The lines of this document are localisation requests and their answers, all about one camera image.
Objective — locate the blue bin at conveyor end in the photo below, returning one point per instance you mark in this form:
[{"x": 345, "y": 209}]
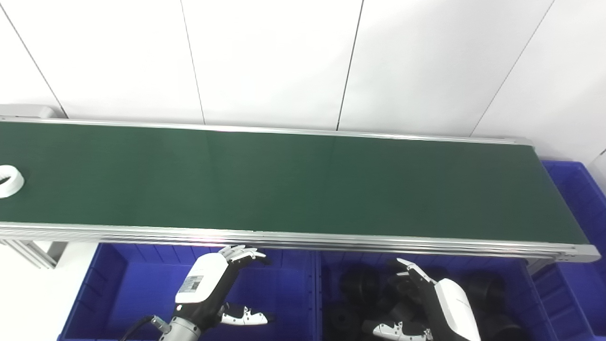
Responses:
[{"x": 582, "y": 199}]

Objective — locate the grey conveyor motor housing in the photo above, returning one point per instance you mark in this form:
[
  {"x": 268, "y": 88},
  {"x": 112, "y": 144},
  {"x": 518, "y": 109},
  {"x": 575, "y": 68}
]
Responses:
[{"x": 28, "y": 111}]

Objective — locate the aluminium conveyor leg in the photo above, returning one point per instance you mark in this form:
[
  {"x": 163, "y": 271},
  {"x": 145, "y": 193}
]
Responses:
[
  {"x": 537, "y": 266},
  {"x": 28, "y": 253}
]

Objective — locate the green conveyor belt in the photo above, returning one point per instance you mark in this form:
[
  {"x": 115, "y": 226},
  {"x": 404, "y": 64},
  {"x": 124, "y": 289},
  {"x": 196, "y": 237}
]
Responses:
[
  {"x": 284, "y": 238},
  {"x": 284, "y": 184}
]

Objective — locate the black cylinder part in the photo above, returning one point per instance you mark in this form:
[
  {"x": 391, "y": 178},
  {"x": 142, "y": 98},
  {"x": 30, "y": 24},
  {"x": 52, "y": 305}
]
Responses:
[
  {"x": 345, "y": 324},
  {"x": 402, "y": 296},
  {"x": 504, "y": 329},
  {"x": 485, "y": 289},
  {"x": 360, "y": 284}
]

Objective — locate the blue bin with black parts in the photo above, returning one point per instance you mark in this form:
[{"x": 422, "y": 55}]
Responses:
[{"x": 532, "y": 303}]

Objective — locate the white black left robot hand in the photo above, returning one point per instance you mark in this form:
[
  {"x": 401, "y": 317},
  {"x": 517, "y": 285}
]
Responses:
[{"x": 201, "y": 282}]

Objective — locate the blue bin for white parts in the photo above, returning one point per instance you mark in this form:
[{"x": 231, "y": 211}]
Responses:
[{"x": 137, "y": 293}]

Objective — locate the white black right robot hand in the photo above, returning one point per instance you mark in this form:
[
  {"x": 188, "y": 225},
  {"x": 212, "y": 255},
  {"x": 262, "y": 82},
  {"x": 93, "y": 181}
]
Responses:
[{"x": 454, "y": 308}]

